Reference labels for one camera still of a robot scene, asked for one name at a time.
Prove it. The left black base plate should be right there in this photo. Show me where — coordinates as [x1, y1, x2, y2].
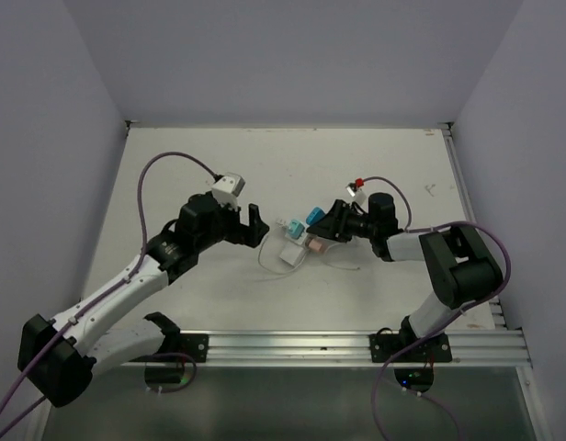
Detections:
[146, 334, 209, 363]

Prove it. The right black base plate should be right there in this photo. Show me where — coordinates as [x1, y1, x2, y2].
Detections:
[368, 330, 453, 364]

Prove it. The aluminium right side rail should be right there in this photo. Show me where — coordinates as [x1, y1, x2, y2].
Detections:
[440, 122, 513, 317]

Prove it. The white grey USB cable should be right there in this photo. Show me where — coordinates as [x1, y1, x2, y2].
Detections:
[257, 233, 311, 280]

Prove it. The teal USB charger plug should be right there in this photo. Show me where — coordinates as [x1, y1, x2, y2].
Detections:
[276, 219, 305, 241]

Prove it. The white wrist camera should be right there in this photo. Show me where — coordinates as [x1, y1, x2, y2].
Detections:
[210, 174, 245, 210]
[345, 178, 367, 205]

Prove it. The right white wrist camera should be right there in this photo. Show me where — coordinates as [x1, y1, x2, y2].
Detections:
[345, 178, 367, 205]

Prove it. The aluminium rail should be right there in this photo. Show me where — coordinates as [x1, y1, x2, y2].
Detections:
[117, 328, 532, 368]
[440, 122, 513, 317]

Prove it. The pink brown charger plug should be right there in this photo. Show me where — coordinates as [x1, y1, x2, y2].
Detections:
[308, 238, 327, 254]

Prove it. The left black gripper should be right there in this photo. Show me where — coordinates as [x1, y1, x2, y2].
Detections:
[196, 196, 268, 252]

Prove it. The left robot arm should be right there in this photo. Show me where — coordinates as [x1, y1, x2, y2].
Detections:
[17, 192, 269, 408]

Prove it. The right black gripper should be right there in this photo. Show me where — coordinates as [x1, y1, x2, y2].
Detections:
[307, 198, 378, 243]

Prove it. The aluminium front rail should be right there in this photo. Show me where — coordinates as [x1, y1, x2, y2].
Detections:
[117, 328, 532, 368]

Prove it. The thin white cable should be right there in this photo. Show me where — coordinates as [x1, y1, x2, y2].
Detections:
[323, 243, 361, 272]

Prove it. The blue adapter plug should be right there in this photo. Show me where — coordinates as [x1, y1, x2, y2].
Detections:
[305, 207, 325, 226]

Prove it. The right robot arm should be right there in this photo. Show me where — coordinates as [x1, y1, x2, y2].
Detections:
[307, 193, 504, 363]

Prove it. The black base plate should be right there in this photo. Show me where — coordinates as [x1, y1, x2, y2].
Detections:
[146, 334, 209, 363]
[368, 330, 453, 364]

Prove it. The white cube power socket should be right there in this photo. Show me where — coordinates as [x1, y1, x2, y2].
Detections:
[279, 242, 309, 267]

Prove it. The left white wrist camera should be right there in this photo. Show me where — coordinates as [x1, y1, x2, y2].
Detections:
[210, 174, 245, 210]

